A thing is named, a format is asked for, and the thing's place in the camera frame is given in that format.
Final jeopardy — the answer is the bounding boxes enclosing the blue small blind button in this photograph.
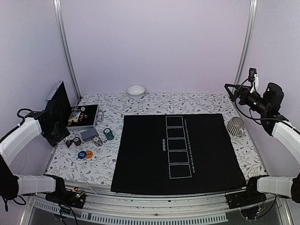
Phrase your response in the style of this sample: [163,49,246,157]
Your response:
[77,151,87,159]

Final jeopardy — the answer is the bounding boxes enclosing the blue peach poker chip stack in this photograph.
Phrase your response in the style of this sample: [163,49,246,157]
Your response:
[93,136,103,147]

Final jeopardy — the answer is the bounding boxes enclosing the green poker chip stack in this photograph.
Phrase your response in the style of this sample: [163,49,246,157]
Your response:
[103,128,114,141]

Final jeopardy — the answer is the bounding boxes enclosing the card box in case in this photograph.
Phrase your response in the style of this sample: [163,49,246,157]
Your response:
[68,111,81,123]

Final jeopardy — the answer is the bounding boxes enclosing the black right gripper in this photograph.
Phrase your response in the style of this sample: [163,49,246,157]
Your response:
[225,83,270,115]

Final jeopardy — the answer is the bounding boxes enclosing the aluminium frame post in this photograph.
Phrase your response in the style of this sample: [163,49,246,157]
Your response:
[234,0,258,84]
[53,0,82,100]

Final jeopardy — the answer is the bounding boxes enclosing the grey playing card deck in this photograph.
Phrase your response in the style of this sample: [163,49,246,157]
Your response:
[80,127,98,142]

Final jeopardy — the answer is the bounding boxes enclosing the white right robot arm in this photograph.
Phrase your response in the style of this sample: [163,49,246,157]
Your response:
[225,68,300,204]

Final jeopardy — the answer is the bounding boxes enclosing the left aluminium frame post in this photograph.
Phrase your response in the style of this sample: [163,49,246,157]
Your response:
[53,0,82,100]

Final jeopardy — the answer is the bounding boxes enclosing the orange big blind button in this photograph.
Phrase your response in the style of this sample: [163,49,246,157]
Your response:
[85,150,93,159]

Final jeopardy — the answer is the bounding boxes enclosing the black triangular marker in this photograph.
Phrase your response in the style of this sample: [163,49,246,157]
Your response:
[65,140,73,148]

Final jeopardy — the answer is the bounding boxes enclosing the white ceramic bowl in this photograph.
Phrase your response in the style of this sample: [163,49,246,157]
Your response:
[127,85,145,99]

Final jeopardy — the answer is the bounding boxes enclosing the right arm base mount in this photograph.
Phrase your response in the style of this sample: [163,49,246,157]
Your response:
[225,189,267,220]

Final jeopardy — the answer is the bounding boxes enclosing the front aluminium rail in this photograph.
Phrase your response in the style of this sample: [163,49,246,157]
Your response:
[21,181,293,225]

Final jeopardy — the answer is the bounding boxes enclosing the black poker play mat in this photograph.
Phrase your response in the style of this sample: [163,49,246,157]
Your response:
[111,114,246,195]

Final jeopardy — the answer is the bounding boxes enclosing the aluminium poker case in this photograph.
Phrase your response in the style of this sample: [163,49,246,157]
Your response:
[45,80,104,131]

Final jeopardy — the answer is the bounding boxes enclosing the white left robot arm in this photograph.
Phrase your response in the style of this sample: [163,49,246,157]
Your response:
[0,100,70,203]

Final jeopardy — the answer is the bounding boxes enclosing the right aluminium frame post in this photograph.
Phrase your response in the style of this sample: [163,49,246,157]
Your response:
[234,0,258,84]

